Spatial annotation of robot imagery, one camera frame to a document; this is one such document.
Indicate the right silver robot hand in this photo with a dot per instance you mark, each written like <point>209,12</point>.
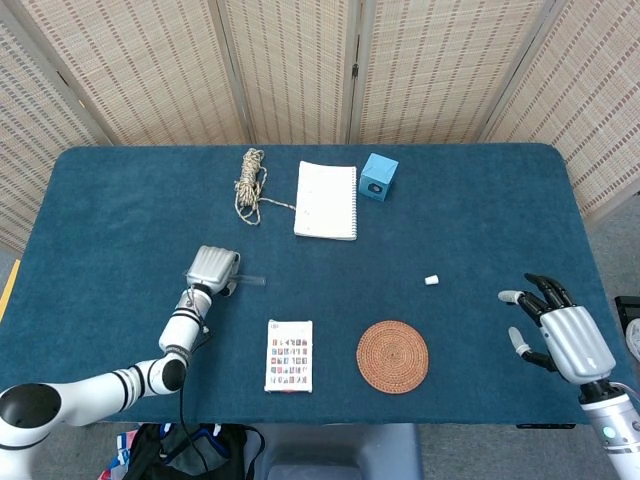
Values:
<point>577,345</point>

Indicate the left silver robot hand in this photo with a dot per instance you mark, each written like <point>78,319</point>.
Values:
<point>212,265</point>

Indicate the clear glass tube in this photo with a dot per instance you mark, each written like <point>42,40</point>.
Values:
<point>252,280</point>

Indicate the small white plastic cap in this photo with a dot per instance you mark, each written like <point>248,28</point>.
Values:
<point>431,280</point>

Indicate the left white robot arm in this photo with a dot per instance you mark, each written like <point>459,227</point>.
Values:
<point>90,390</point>

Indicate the white round device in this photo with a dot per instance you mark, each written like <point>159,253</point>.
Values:
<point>634,340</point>

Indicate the black box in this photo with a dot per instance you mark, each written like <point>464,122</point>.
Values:
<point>625,307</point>

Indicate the white picture card box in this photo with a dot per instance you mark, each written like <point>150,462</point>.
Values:
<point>289,355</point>

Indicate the white spiral notebook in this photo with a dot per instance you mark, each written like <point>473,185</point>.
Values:
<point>326,200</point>

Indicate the blue tablecloth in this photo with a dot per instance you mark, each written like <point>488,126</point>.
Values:
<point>475,215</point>

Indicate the black backpack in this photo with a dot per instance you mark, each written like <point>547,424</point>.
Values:
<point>220,450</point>

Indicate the round woven rattan coaster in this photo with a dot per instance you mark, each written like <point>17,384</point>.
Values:
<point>392,357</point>

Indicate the light blue speaker box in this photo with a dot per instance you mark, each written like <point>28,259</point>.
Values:
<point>377,175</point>

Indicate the yellow board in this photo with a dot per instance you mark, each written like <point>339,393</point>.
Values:
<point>11,285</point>

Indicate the colourful shopping bag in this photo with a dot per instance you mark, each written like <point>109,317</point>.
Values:
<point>122,447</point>

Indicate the bamboo folding screen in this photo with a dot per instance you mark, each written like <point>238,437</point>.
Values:
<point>290,70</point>

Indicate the grey plastic chair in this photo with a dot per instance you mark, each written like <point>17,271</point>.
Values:
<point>340,450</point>

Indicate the black table bracket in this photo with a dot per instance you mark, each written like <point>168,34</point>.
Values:
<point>545,426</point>

